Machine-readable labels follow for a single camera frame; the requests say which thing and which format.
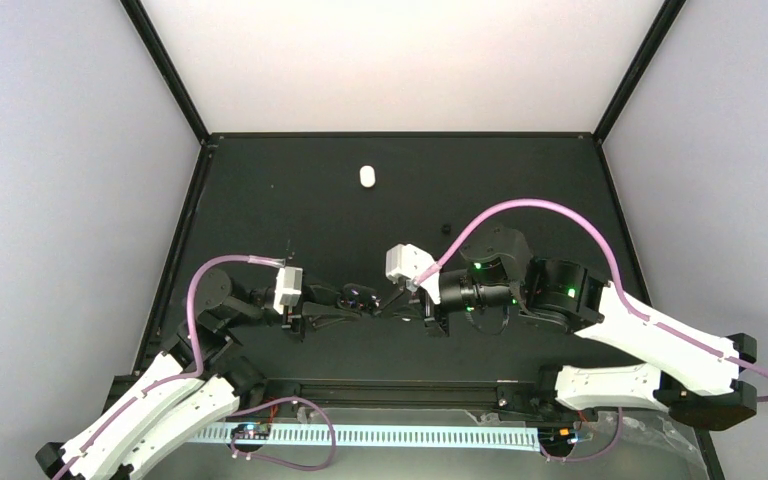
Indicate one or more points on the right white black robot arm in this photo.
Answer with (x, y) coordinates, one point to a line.
(692, 376)

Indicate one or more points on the clear plastic sheet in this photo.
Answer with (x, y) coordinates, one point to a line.
(640, 437)

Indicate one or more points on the black earbud charging case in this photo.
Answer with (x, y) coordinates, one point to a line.
(359, 299)

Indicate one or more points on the right black frame post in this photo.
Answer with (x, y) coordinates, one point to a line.
(657, 32)

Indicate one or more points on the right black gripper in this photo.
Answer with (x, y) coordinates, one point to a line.
(430, 313)

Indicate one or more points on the white capsule object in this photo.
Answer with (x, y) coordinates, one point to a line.
(367, 176)

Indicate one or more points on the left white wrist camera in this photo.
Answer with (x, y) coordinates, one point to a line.
(288, 289)

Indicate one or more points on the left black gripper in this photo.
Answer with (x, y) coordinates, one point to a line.
(293, 316)

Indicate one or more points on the white slotted cable duct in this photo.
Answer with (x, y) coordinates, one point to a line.
(397, 436)

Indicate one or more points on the black frame post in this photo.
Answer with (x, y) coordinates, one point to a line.
(657, 32)
(150, 38)

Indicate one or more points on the black front mounting rail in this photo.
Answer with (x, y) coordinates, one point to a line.
(397, 394)

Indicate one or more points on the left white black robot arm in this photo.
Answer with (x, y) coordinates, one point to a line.
(200, 376)

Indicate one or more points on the left black frame post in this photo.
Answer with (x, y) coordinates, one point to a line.
(150, 38)

